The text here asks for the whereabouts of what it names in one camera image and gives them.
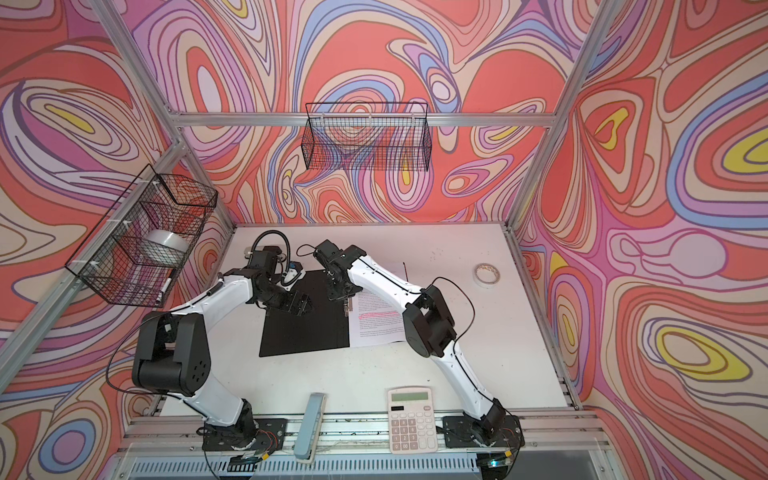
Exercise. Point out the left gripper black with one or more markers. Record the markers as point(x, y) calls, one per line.
point(299, 308)

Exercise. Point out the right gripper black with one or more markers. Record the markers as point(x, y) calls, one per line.
point(335, 296)

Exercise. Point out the blue folder black inside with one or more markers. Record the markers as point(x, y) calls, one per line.
point(325, 328)

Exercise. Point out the printed paper sheet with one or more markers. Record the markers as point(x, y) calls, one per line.
point(372, 322)

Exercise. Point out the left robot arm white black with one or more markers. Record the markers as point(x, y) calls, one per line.
point(173, 353)

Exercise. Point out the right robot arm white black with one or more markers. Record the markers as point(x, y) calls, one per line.
point(429, 328)

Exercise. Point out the marker pen in basket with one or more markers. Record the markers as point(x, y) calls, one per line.
point(164, 290)

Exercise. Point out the grey tape roll in basket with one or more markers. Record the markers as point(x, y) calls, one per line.
point(167, 239)

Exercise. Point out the clear tape roll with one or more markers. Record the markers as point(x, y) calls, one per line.
point(486, 275)

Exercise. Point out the light blue eraser bar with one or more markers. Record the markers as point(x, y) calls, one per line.
point(308, 435)

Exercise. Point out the pink white calculator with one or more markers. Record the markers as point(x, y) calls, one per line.
point(411, 421)

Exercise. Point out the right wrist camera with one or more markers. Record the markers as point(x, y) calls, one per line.
point(326, 253)

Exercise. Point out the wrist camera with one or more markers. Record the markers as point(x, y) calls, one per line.
point(279, 267)
point(326, 253)

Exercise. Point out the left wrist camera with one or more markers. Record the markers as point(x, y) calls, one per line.
point(279, 267)

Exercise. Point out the black wire basket back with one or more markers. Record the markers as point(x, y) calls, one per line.
point(367, 136)

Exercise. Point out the black wire basket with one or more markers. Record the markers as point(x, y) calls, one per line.
point(123, 268)
point(367, 136)

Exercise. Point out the black wire basket left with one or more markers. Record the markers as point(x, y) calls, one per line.
point(123, 268)

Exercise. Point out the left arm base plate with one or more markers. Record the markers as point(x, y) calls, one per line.
point(266, 435)

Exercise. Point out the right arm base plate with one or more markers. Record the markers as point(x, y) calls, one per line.
point(465, 432)

